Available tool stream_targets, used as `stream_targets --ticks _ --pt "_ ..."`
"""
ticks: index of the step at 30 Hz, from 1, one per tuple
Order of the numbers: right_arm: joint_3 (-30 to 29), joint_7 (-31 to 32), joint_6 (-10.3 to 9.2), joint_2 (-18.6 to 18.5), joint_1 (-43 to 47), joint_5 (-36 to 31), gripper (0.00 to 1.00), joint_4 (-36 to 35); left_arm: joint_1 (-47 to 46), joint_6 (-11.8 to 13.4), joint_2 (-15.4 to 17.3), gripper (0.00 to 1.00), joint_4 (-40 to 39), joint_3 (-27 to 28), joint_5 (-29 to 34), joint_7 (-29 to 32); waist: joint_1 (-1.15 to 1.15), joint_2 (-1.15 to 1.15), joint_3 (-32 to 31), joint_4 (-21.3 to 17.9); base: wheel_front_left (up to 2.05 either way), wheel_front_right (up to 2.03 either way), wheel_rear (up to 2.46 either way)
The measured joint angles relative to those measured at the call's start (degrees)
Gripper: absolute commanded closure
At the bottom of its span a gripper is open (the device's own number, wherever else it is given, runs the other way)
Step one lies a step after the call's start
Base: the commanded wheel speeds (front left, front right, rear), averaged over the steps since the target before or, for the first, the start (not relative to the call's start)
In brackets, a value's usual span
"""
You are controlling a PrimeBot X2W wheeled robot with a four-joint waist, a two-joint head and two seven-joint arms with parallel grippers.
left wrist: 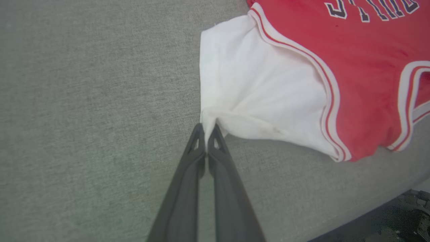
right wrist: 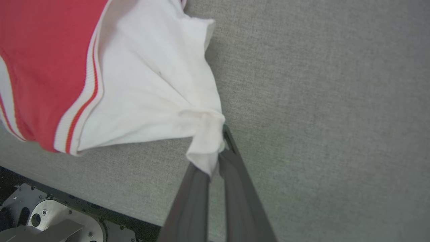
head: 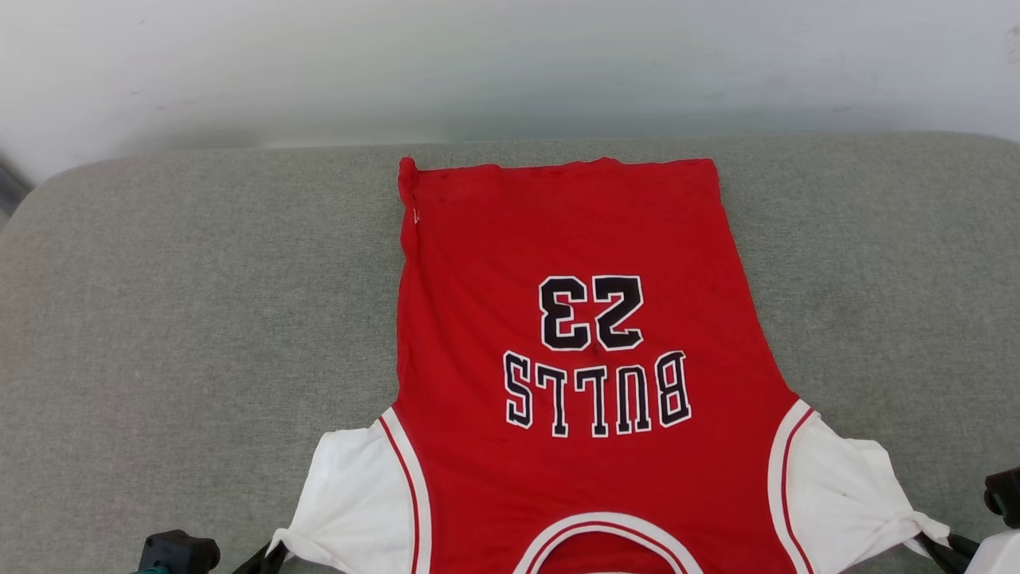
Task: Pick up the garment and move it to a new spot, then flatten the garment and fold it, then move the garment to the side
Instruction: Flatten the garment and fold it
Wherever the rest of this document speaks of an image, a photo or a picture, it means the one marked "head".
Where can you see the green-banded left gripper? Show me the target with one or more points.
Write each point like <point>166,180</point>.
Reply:
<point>150,569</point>

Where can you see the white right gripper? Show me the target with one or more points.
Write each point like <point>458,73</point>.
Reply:
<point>996,556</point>

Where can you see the red Bulls basketball jersey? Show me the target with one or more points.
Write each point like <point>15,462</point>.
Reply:
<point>574,239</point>

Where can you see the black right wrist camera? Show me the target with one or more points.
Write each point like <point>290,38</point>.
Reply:
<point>1004,496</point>

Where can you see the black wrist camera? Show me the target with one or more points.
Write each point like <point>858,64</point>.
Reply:
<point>179,552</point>
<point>1004,496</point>

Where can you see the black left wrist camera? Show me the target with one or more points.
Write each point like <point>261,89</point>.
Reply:
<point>179,552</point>

